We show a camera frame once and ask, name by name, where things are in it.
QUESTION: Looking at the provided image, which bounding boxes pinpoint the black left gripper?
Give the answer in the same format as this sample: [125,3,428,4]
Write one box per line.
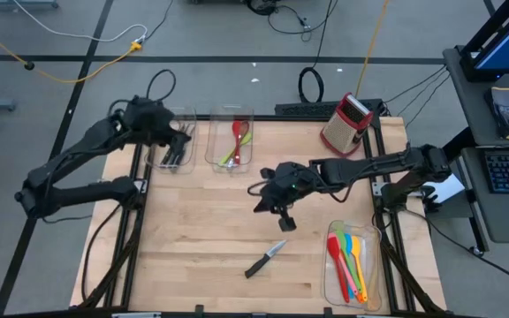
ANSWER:
[124,95,193,156]

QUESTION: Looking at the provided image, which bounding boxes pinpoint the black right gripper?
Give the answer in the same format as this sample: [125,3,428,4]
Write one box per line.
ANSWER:
[254,162,322,214]

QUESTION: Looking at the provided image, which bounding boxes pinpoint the large black-handled knife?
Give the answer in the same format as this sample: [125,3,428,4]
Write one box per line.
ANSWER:
[175,123,194,168]

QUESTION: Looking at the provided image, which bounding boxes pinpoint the light green silicone spoon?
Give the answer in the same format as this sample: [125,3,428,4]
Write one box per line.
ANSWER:
[217,131,253,168]

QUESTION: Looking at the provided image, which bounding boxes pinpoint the red silicone spoon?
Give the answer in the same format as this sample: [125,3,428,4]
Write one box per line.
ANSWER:
[232,120,244,165]

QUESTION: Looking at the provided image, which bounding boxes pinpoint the red silicone spatula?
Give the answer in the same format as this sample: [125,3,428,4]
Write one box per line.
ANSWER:
[326,232,352,305]

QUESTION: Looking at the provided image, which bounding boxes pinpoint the green silicone spatula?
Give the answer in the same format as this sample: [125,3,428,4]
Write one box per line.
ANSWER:
[334,229,365,296]

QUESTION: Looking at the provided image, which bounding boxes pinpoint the blue silicone spatula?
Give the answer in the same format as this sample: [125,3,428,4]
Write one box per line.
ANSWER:
[344,232,360,301]

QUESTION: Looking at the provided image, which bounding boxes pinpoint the yellow silicone spatula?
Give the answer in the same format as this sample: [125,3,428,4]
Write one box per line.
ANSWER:
[350,236,369,304]

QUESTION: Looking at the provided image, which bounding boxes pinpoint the clear plastic bin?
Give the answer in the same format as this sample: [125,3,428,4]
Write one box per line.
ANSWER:
[204,103,255,173]
[324,220,384,313]
[148,104,199,171]

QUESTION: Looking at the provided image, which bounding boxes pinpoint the pink silicone spatula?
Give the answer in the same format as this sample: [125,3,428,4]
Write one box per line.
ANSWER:
[338,254,358,301]

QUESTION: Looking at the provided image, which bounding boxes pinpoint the red metal box grater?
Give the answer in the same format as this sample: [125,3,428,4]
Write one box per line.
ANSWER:
[319,91,375,158]

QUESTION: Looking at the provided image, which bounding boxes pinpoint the white paper sheet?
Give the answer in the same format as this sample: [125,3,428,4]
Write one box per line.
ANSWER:
[430,174,467,204]

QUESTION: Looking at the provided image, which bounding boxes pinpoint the dark grey desk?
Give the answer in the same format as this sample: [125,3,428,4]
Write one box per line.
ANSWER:
[442,43,509,244]

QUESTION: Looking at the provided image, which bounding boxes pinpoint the grey black work gloves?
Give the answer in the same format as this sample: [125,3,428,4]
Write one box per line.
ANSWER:
[486,86,509,141]

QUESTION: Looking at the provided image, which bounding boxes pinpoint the black right arm cable loop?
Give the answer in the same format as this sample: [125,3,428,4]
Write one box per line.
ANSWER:
[247,178,276,199]

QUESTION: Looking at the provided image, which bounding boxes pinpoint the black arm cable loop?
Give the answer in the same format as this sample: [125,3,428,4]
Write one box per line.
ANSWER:
[146,69,177,102]
[247,178,276,199]

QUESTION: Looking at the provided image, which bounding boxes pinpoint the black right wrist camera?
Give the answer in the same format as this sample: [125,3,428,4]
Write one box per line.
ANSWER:
[277,205,298,233]

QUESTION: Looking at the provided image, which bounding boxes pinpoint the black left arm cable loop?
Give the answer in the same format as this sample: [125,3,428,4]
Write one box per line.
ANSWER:
[146,69,177,102]

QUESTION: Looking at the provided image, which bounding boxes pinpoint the silver blade black-handled knife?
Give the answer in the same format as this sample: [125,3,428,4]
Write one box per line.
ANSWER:
[244,239,287,279]

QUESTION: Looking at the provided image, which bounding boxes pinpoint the yellow extension cable with plug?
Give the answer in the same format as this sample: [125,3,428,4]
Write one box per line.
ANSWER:
[0,17,144,85]

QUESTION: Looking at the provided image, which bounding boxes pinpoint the black coiled floor cable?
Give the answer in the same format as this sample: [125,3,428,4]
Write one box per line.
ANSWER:
[297,0,339,104]

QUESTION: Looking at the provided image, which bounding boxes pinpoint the thin black floor cable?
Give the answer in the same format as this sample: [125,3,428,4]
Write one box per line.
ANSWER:
[146,0,175,41]

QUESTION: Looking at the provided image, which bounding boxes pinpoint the white floor cable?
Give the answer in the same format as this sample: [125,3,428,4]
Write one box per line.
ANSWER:
[11,0,148,44]

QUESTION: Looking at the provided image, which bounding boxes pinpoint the black left base cable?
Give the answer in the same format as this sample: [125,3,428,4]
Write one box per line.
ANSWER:
[80,205,123,306]

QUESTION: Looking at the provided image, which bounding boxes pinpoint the black base cable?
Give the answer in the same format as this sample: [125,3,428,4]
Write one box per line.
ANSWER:
[413,209,509,291]
[80,205,123,306]

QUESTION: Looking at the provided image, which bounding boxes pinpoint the black tangled floor cables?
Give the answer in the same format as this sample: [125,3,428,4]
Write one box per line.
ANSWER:
[245,0,339,43]

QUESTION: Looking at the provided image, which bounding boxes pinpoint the yellow floor cable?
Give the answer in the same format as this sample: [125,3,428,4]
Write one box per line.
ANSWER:
[354,0,391,99]

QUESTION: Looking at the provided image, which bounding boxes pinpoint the black desk power cable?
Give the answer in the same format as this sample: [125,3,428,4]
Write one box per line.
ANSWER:
[405,75,451,129]
[382,64,448,105]

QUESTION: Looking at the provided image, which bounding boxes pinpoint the black right base cable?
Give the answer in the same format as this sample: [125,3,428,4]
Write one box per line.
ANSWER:
[413,209,509,291]

